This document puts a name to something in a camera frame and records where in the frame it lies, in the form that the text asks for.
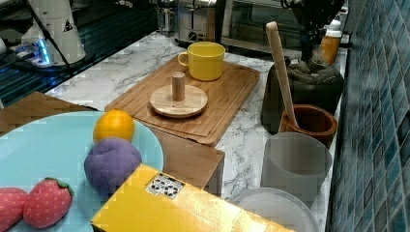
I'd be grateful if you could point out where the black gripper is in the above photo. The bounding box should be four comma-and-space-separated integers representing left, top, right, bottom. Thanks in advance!
280, 0, 344, 62

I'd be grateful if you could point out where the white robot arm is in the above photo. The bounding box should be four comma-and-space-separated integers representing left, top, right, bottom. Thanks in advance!
21, 0, 345, 68

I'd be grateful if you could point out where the black canister of tea bags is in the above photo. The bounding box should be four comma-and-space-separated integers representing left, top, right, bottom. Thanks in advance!
260, 66, 343, 134

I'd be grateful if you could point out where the amber bottle with white cap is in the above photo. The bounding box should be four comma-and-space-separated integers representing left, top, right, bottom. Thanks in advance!
320, 19, 342, 65

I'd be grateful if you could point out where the wooden pestle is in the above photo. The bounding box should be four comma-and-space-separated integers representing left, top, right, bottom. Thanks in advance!
266, 21, 299, 128

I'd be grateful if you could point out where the stainless steel toaster oven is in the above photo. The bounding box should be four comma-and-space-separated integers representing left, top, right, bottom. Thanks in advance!
215, 0, 346, 52

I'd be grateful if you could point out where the brown wooden mortar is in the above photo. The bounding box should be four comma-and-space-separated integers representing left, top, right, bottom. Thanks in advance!
278, 104, 338, 148

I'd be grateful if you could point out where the yellow mug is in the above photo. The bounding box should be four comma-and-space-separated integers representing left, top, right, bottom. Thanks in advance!
177, 42, 225, 81

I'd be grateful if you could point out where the silver two-slot toaster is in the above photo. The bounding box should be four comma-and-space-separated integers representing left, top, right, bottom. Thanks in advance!
175, 0, 217, 44

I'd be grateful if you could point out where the frosted translucent cup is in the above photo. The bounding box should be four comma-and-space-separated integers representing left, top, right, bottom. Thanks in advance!
260, 132, 333, 208

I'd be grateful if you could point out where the round wooden lid with knob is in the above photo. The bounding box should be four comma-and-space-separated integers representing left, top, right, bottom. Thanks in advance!
149, 72, 208, 118

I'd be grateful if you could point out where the clear lidded jar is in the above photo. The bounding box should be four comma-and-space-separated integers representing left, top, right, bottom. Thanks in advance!
234, 188, 319, 232

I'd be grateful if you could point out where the yellow plush lemon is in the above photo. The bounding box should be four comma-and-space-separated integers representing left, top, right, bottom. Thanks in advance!
93, 109, 135, 143

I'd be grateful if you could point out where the yellow cereal box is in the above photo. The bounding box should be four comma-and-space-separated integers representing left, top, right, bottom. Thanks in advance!
91, 164, 292, 232

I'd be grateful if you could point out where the purple plush fruit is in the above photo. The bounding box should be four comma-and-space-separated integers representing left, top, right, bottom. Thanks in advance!
84, 137, 142, 197

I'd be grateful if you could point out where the light blue plate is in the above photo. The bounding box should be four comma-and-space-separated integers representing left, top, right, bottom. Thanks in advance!
0, 110, 165, 232

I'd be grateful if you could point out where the red plush strawberry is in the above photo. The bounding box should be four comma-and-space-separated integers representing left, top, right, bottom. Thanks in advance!
0, 188, 28, 232
23, 177, 74, 229

